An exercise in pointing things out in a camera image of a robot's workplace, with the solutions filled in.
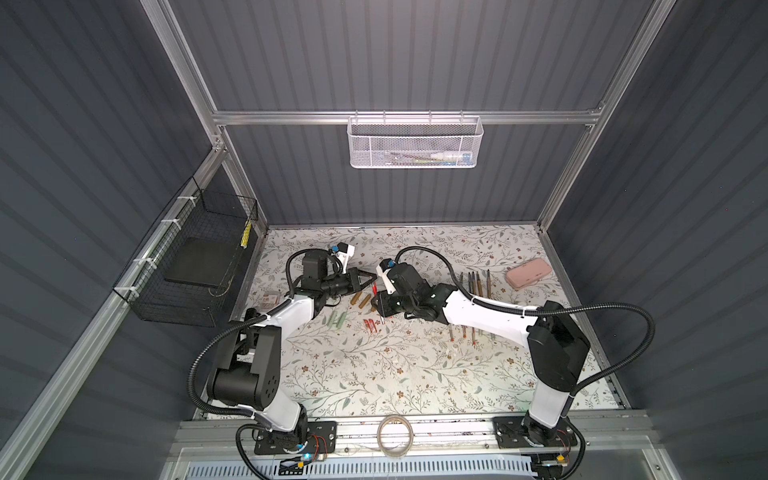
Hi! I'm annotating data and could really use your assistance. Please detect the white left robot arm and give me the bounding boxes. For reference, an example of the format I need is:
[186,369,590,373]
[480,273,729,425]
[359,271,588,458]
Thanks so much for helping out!
[188,243,376,436]

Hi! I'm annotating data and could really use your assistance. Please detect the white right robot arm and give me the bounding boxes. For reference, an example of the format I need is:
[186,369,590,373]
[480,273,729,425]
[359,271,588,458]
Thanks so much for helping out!
[375,259,591,430]

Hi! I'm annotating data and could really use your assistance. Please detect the pens in white basket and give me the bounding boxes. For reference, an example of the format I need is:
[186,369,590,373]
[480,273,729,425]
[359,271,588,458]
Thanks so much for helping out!
[384,151,475,168]

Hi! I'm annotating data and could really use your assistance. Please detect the black small device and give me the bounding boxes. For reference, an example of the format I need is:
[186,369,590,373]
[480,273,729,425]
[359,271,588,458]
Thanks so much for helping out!
[244,308,259,321]

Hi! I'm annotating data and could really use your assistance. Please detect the yellow marker in basket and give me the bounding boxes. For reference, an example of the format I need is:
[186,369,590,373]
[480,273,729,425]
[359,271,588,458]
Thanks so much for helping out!
[240,220,252,249]

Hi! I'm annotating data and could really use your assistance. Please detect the black foam pad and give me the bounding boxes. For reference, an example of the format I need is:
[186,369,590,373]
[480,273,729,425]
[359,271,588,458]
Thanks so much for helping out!
[163,237,242,289]

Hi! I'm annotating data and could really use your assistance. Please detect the pink glasses case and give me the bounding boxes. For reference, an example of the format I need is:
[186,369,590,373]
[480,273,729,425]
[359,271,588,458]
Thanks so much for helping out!
[505,258,552,290]

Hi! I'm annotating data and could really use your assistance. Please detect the white vent grille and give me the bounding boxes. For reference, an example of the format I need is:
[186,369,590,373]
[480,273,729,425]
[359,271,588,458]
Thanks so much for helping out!
[182,454,538,480]

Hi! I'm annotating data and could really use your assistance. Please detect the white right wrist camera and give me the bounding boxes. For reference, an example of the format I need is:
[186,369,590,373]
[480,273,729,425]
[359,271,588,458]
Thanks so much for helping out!
[376,258,396,294]

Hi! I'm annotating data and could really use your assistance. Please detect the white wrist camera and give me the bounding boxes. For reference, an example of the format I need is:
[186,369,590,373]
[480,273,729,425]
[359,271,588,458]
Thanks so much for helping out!
[376,258,396,294]
[331,242,355,273]

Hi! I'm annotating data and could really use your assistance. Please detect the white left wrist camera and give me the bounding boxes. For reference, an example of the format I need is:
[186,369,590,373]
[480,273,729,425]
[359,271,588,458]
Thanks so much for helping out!
[331,242,355,273]

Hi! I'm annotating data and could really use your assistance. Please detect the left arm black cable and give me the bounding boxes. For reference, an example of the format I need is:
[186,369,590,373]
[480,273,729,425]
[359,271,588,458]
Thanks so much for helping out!
[187,248,331,480]

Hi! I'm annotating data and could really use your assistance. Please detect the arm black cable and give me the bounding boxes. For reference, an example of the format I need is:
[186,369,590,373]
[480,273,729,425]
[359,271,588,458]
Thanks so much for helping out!
[394,245,656,480]
[187,248,331,480]

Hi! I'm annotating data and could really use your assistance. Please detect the coiled clear cable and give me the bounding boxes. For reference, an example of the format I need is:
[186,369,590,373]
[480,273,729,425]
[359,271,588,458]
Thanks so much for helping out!
[376,414,415,459]

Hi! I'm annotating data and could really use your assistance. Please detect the white wire mesh basket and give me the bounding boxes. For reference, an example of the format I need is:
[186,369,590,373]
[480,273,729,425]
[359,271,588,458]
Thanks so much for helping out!
[346,114,484,169]

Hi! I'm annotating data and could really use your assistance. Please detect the black wire basket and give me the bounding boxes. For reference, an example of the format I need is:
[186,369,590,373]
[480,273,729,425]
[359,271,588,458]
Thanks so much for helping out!
[113,182,258,327]

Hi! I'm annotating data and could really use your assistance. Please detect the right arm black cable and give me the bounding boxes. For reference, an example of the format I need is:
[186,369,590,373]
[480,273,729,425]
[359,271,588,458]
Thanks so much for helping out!
[394,245,656,480]

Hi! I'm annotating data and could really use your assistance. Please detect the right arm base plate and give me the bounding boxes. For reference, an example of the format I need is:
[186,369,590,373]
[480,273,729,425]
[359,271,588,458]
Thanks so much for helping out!
[492,414,578,449]

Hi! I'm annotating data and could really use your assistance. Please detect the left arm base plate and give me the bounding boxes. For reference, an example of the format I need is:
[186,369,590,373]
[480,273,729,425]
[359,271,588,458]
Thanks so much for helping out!
[252,421,338,455]

